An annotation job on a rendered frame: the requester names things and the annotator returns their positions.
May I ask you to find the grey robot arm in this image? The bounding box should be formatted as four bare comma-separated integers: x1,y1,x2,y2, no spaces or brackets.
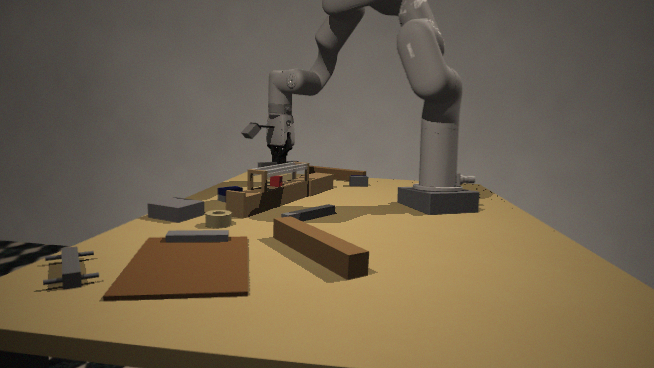
268,0,475,192

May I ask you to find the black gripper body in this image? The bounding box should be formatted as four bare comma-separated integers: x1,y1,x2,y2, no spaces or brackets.
266,113,295,146

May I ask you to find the olive-brown tape roll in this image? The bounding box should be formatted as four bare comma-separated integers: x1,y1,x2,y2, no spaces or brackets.
205,210,232,228

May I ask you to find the brown clipboard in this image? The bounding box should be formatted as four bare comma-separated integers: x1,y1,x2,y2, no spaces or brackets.
103,230,248,301

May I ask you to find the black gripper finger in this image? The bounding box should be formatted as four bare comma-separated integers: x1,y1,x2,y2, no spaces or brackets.
277,132,292,165
267,143,279,162

